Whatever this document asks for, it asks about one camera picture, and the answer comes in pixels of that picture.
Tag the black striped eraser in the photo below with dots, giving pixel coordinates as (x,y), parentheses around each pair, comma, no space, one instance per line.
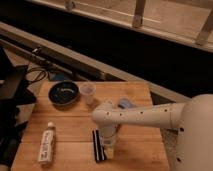
(99,153)

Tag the clear plastic cup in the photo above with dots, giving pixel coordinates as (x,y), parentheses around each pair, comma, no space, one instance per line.
(87,90)

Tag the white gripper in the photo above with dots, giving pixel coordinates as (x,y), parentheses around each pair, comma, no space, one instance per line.
(109,146)

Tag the dark blue bowl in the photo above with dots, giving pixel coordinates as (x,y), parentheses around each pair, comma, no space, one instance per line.
(63,93)

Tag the blue sponge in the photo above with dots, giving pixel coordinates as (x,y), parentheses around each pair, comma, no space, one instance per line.
(125,103)

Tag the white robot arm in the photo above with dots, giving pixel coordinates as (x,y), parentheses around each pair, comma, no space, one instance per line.
(193,120)

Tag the white tube bottle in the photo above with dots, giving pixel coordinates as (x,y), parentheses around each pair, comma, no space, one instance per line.
(47,144)

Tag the black equipment on left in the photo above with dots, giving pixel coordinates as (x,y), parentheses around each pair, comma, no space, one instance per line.
(13,92)

